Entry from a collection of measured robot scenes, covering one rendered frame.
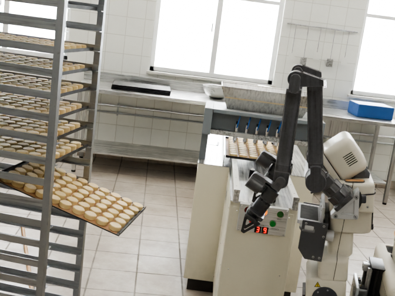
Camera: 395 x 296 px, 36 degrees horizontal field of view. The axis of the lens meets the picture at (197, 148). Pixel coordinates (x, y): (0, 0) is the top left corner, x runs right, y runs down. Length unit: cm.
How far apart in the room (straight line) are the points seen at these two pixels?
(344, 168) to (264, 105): 134
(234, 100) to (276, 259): 105
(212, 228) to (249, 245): 74
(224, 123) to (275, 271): 103
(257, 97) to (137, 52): 331
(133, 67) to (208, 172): 329
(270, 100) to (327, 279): 143
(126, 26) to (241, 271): 416
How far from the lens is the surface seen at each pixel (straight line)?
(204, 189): 370
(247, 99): 364
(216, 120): 369
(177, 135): 689
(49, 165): 250
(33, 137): 253
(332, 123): 648
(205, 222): 376
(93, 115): 287
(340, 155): 240
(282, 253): 310
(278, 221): 301
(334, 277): 254
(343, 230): 251
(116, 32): 678
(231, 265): 311
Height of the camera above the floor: 170
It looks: 12 degrees down
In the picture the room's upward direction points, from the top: 7 degrees clockwise
